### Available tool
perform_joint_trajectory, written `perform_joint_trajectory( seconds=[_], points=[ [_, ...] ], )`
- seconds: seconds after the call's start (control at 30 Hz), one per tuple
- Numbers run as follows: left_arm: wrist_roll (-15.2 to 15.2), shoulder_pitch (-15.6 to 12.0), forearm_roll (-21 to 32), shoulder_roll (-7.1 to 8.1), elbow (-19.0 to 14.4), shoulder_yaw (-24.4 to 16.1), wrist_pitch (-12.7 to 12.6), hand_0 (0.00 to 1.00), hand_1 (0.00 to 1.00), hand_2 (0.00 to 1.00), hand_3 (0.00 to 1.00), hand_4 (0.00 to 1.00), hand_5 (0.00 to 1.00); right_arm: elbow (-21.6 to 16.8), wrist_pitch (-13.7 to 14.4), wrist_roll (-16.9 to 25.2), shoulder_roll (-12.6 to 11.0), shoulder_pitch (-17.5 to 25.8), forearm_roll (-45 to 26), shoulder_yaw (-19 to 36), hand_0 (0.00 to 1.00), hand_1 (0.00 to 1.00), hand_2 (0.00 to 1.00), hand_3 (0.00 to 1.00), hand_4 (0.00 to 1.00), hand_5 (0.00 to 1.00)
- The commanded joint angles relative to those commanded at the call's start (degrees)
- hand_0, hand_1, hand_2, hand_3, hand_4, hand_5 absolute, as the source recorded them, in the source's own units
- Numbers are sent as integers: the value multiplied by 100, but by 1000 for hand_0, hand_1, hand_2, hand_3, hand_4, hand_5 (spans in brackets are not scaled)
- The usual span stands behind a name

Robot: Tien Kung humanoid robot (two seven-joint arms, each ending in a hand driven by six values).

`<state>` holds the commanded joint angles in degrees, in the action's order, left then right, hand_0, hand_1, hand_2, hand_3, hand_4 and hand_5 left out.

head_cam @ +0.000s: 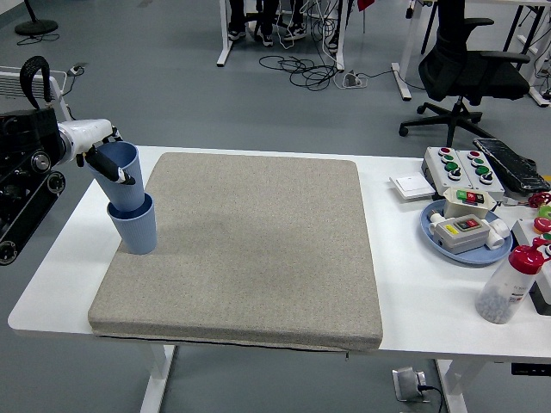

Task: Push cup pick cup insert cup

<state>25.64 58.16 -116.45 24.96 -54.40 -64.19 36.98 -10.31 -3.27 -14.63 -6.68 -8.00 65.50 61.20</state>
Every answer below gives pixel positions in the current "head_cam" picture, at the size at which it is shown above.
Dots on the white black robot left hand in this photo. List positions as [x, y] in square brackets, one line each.
[86, 131]

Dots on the blue ribbed plastic cup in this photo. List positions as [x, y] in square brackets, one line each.
[138, 236]
[125, 189]

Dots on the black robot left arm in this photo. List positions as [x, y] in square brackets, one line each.
[21, 142]

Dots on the small floor power socket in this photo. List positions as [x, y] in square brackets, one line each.
[77, 68]

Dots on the white electric panel heater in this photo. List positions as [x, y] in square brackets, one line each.
[6, 84]

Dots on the black round stand base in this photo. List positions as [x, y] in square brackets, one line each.
[36, 28]

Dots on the seated person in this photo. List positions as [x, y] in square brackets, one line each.
[237, 17]
[296, 31]

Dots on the grey-brown fabric mat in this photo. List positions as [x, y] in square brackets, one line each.
[267, 249]

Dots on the white table leg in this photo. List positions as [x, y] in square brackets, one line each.
[157, 378]
[452, 387]

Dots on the white power strip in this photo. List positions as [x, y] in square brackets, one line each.
[353, 79]

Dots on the red cloth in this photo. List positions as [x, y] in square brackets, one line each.
[366, 3]

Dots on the grey four-button control box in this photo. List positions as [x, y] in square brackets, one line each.
[439, 174]
[488, 187]

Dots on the black office chair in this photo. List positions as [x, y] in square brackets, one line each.
[465, 73]

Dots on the silver floor socket box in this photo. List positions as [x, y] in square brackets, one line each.
[406, 385]

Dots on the blue round plate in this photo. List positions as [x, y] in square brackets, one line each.
[478, 256]

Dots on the white plastic pipe fitting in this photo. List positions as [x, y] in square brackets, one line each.
[498, 232]

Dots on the black wrapped keyboard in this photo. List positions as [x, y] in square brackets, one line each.
[512, 163]

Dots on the clear bottle red cap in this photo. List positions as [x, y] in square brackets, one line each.
[501, 292]

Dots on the red valve handwheel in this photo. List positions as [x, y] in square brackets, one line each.
[540, 200]

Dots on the green plastic part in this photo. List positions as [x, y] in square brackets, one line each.
[546, 211]

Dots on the grey emergency stop button box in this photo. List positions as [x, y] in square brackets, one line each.
[542, 292]

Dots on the black table control panel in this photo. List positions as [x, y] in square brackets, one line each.
[529, 369]

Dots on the white wall switch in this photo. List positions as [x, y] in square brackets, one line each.
[412, 184]

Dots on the beige green-red button switch box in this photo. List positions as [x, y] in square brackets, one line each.
[465, 206]

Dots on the grey switch box yellow label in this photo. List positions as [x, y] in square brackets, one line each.
[458, 238]

